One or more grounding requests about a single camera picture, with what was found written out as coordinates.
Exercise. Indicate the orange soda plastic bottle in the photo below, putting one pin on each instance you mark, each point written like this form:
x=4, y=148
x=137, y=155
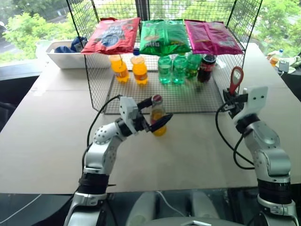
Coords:
x=120, y=70
x=140, y=70

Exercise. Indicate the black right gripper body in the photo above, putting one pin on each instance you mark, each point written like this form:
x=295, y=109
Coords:
x=232, y=106

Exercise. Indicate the red bottle opener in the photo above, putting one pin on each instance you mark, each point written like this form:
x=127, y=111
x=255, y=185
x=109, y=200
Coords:
x=235, y=80

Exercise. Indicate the small white device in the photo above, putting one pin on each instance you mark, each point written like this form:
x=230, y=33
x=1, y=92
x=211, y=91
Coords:
x=283, y=66

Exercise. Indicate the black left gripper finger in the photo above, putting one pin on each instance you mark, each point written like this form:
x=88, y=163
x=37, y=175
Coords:
x=145, y=101
x=162, y=121

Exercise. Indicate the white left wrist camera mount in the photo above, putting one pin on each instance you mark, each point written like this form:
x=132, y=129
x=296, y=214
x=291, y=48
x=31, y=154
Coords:
x=127, y=108

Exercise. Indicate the green soda plastic bottle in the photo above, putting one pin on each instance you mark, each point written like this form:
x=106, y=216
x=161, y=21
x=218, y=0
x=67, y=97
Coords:
x=165, y=70
x=179, y=70
x=194, y=66

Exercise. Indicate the magenta chips bag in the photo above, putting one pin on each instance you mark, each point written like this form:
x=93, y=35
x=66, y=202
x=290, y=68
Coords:
x=211, y=37

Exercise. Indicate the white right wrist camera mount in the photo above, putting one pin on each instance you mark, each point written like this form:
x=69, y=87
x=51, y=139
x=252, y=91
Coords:
x=255, y=99

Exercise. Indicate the red chips bag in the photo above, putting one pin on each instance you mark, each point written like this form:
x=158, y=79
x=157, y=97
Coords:
x=110, y=35

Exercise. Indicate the green chips bag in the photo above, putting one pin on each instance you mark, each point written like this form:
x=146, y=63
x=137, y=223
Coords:
x=164, y=35

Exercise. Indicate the blue cloth item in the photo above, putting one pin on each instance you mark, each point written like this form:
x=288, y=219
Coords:
x=77, y=43
x=63, y=49

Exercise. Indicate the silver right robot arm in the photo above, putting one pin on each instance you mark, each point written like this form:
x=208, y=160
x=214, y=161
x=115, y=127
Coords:
x=268, y=150

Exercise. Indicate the silver robot torso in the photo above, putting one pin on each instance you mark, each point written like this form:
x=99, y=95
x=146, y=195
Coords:
x=188, y=212

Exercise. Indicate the white plastic bin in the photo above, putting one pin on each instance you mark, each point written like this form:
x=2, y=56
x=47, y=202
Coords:
x=65, y=58

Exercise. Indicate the pale crumpled cloth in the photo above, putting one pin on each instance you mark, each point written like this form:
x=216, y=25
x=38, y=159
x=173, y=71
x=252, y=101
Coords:
x=295, y=63

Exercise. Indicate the dark cola plastic bottle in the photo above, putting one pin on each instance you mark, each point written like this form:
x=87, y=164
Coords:
x=205, y=69

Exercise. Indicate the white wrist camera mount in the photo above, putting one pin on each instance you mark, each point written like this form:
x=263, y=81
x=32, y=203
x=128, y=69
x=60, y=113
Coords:
x=127, y=108
x=255, y=99

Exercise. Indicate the small orange drink bottle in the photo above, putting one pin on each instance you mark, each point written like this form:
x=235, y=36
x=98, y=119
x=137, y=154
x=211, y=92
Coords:
x=274, y=60

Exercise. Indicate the glass bottle of orange drink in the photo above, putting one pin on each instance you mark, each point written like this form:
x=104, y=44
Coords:
x=155, y=115

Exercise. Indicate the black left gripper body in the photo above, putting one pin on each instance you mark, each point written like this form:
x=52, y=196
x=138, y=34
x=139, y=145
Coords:
x=142, y=122

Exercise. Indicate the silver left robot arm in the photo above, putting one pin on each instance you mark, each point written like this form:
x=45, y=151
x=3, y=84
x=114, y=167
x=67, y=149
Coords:
x=101, y=150

